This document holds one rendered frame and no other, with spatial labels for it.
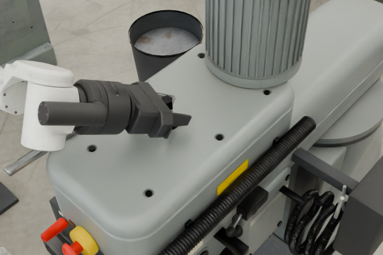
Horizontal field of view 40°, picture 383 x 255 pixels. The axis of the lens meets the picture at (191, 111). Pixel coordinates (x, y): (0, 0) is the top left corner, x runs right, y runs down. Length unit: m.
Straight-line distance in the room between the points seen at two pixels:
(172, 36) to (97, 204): 2.65
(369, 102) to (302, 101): 0.36
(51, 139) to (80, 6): 4.01
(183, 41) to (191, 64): 2.32
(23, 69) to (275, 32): 0.44
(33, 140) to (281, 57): 0.48
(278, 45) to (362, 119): 0.56
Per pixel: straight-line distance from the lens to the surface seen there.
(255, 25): 0.93
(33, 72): 0.78
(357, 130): 1.45
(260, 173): 1.00
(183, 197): 0.87
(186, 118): 0.92
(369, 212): 1.10
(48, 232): 1.07
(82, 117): 0.76
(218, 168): 0.91
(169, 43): 3.39
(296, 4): 0.94
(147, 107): 0.86
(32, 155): 0.95
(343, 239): 1.21
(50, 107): 0.74
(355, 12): 1.51
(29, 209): 3.29
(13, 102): 0.87
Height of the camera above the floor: 2.59
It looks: 45 degrees down
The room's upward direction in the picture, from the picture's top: 2 degrees counter-clockwise
